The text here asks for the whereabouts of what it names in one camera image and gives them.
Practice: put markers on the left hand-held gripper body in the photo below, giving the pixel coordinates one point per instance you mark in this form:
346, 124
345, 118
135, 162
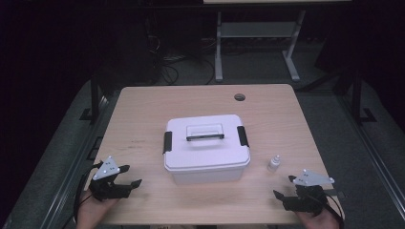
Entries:
108, 190

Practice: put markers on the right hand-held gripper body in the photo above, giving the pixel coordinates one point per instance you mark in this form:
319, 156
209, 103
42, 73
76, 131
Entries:
307, 197

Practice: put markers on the white plastic storage box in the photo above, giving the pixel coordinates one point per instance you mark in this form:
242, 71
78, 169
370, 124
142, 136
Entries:
207, 176

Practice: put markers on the person's right hand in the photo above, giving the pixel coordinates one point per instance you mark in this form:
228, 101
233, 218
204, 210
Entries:
318, 221

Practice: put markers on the person's left hand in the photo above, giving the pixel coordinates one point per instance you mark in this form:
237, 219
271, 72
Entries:
92, 211

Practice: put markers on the small white dropper bottle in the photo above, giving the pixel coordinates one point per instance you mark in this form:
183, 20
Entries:
274, 164

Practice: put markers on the black metal stand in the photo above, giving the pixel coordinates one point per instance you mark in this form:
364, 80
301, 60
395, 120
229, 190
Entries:
94, 98
357, 98

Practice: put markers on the grey metal floor rail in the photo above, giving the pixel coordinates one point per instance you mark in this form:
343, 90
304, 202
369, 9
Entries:
74, 171
375, 162

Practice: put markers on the white metal frame table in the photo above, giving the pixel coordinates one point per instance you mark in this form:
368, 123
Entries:
254, 30

